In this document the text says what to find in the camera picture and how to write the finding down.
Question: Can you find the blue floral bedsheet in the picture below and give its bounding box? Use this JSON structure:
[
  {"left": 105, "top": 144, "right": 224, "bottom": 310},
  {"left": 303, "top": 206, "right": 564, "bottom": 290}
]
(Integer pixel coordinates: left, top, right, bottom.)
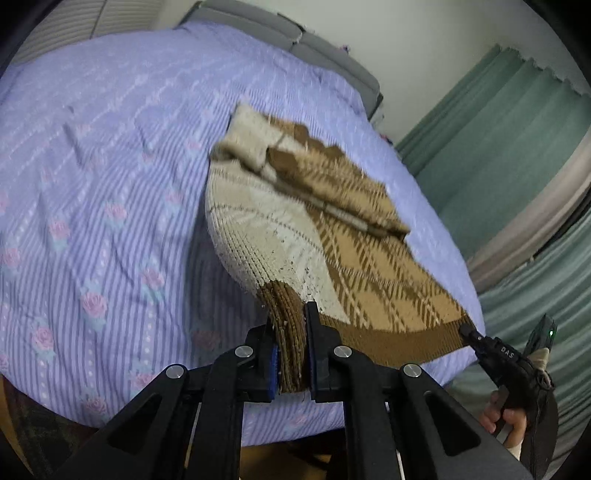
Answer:
[{"left": 0, "top": 21, "right": 485, "bottom": 439}]

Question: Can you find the brown plaid knit sweater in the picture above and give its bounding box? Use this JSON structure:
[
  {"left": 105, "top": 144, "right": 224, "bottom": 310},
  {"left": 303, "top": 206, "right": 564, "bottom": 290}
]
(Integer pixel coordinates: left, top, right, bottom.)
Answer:
[{"left": 205, "top": 102, "right": 474, "bottom": 395}]

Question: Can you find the dark plaid rug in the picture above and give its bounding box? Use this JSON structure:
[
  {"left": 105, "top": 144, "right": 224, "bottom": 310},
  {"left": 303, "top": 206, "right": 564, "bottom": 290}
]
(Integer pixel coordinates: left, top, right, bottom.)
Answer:
[{"left": 0, "top": 378, "right": 107, "bottom": 480}]

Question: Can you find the green pleated curtain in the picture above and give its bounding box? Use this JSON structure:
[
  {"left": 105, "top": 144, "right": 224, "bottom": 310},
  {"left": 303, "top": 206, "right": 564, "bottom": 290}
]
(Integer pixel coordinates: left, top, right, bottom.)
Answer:
[
  {"left": 394, "top": 44, "right": 591, "bottom": 217},
  {"left": 434, "top": 208, "right": 591, "bottom": 462}
]

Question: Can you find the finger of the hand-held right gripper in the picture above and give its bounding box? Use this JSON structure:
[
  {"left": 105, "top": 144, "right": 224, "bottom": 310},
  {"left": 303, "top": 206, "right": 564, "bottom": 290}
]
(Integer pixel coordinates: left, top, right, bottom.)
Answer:
[{"left": 457, "top": 323, "right": 502, "bottom": 366}]

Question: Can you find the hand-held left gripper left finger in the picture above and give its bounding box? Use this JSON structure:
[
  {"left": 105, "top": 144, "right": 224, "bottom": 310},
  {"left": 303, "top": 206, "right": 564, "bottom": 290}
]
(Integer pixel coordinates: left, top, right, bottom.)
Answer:
[{"left": 55, "top": 323, "right": 280, "bottom": 480}]

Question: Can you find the grey padded headboard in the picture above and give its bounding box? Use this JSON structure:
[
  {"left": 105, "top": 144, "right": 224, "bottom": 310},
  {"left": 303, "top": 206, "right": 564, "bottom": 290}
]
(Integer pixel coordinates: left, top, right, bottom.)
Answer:
[{"left": 178, "top": 0, "right": 384, "bottom": 123}]

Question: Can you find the person's right hand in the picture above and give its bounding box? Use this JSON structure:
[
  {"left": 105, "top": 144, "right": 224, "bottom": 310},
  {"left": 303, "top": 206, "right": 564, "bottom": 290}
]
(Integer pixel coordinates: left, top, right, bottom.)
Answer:
[{"left": 480, "top": 390, "right": 528, "bottom": 450}]

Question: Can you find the white nightstand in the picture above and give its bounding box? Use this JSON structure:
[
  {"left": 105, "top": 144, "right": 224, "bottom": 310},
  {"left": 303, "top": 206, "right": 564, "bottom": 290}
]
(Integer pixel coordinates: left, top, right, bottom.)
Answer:
[{"left": 369, "top": 108, "right": 395, "bottom": 145}]

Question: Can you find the white louvered wardrobe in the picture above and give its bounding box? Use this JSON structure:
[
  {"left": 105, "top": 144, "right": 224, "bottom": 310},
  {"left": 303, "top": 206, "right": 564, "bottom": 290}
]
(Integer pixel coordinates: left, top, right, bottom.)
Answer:
[{"left": 9, "top": 0, "right": 162, "bottom": 65}]

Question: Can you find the beige curtain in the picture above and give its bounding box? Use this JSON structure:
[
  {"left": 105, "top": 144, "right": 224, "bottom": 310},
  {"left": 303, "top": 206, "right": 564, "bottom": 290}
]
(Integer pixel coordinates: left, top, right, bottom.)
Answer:
[{"left": 466, "top": 138, "right": 591, "bottom": 291}]

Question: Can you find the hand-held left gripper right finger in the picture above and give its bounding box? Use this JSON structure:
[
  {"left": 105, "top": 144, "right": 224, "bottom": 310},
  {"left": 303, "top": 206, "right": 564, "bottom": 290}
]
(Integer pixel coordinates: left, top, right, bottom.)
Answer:
[{"left": 302, "top": 301, "right": 534, "bottom": 480}]

